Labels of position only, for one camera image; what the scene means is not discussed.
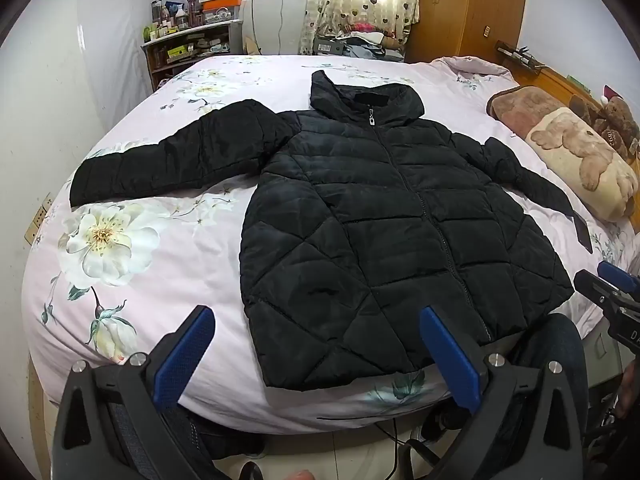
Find pile of clothes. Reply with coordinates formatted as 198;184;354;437
345;22;413;61

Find bear print plush pillow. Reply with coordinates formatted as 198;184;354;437
486;85;640;222

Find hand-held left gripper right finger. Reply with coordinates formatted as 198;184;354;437
419;305;587;480

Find wooden headboard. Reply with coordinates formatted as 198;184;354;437
495;42;640;111

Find black cardboard box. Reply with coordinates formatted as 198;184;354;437
314;34;347;57

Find wooden wardrobe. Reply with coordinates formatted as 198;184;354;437
404;0;529;65

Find orange storage box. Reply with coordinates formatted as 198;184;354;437
200;0;244;24

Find black puffer jacket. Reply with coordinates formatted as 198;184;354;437
69;70;594;389

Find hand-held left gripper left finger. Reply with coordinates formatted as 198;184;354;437
52;304;217;480

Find bed with floral sheet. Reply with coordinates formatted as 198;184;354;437
20;54;640;436

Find cluttered shelf unit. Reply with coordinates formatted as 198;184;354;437
141;19;246;93

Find person's right hand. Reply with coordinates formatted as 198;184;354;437
615;360;640;418

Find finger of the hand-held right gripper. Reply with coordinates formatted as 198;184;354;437
596;260;640;301
573;269;623;312

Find brown teddy bear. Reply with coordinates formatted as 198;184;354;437
594;87;640;163

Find black floor cable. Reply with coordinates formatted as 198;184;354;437
374;419;402;480

